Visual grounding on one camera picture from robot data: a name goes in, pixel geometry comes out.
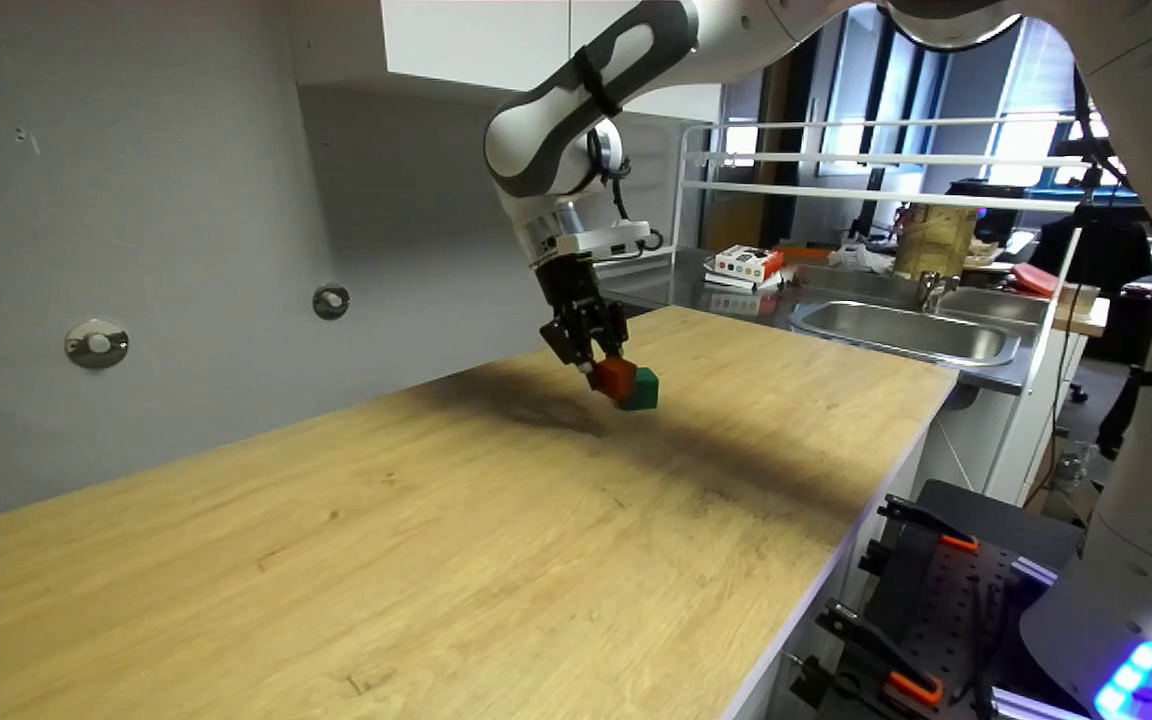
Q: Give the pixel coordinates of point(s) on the white dish rack frame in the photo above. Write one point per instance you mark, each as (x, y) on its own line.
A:
(862, 174)

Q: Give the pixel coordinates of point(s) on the round wall socket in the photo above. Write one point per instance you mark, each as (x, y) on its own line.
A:
(96, 346)
(328, 301)

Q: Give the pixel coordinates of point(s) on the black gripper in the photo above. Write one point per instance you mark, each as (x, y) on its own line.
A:
(583, 319)

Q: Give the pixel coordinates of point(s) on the green block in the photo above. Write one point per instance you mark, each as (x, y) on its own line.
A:
(643, 390)

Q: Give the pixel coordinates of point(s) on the stainless steel sink counter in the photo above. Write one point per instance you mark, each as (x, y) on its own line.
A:
(990, 337)

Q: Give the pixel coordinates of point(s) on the colourful game box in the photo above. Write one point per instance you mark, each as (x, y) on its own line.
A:
(748, 264)

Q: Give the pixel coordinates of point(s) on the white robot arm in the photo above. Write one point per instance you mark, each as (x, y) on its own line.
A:
(697, 42)

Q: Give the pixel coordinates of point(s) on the round wall socket left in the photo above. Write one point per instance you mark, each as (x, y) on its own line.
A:
(96, 346)

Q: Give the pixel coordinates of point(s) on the black orange clamp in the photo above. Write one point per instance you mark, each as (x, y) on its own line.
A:
(895, 685)

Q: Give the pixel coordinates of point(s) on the orange block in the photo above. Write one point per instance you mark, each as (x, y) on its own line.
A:
(612, 378)

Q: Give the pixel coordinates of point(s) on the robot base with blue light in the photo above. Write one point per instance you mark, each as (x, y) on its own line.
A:
(1094, 625)

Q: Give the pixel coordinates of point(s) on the round wall socket right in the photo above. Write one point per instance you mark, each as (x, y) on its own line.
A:
(328, 301)

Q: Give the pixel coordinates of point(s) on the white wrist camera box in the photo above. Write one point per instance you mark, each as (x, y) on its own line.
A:
(623, 238)

